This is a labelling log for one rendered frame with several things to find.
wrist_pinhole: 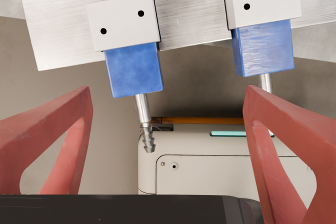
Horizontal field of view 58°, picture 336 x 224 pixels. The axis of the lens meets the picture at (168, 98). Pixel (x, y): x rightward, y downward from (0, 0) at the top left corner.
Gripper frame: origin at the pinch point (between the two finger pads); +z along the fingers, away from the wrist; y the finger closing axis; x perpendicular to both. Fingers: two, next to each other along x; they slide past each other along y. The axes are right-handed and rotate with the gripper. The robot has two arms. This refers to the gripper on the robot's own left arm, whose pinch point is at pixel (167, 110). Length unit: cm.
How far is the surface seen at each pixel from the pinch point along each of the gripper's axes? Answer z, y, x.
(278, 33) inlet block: 12.7, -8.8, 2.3
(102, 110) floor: 80, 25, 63
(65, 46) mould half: 13.6, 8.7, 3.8
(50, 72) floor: 86, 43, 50
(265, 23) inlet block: 12.7, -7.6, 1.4
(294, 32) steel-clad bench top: 19.0, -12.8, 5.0
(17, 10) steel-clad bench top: 20.1, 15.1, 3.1
